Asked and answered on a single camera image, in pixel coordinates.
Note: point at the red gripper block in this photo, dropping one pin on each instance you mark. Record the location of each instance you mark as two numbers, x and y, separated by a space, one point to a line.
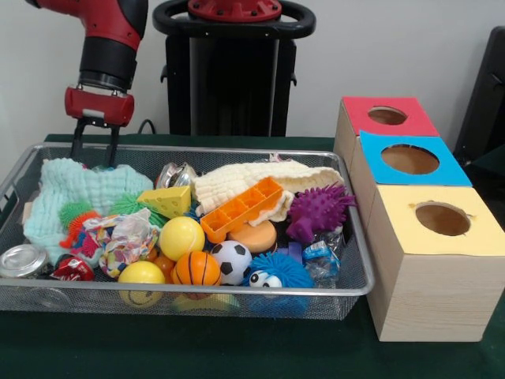
102 104

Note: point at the clear mesh bin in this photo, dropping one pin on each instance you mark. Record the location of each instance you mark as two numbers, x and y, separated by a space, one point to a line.
335 304

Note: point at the blue fuzzy ball with eyes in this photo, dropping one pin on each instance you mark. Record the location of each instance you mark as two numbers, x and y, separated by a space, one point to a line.
280 264

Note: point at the yellow smiley ball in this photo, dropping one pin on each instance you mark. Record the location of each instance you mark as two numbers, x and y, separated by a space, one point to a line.
141 272

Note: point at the orange plastic toy block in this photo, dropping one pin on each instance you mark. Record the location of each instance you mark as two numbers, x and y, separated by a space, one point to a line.
240 209

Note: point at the orange toy basketball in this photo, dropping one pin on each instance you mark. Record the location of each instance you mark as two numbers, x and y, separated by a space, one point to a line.
196 269

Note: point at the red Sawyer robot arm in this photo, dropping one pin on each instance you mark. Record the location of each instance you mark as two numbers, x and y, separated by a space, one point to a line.
110 47

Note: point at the mint green muslin cloth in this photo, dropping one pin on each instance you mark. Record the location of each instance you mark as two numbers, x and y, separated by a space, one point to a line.
98 185

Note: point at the yellow tennis ball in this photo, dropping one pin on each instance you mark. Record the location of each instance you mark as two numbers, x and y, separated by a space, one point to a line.
182 239

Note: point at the wooden box with three holes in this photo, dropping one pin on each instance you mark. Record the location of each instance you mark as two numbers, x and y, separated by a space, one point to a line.
434 300

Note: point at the black stand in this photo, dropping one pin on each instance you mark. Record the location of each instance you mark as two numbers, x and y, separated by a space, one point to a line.
485 98

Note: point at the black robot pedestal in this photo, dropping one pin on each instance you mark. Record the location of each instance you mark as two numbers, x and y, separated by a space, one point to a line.
233 79

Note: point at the purple spiky ball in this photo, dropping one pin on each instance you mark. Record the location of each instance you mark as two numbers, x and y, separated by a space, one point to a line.
319 209

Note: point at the silver drink can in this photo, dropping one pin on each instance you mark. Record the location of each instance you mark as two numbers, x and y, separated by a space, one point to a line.
21 260

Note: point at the dark green tablecloth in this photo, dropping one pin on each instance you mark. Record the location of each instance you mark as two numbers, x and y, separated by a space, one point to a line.
197 347

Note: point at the cream muslin cloth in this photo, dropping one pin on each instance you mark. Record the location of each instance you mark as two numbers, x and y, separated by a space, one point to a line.
236 175

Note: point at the black and white soccer ball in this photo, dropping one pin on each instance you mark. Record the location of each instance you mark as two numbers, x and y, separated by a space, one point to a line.
233 260

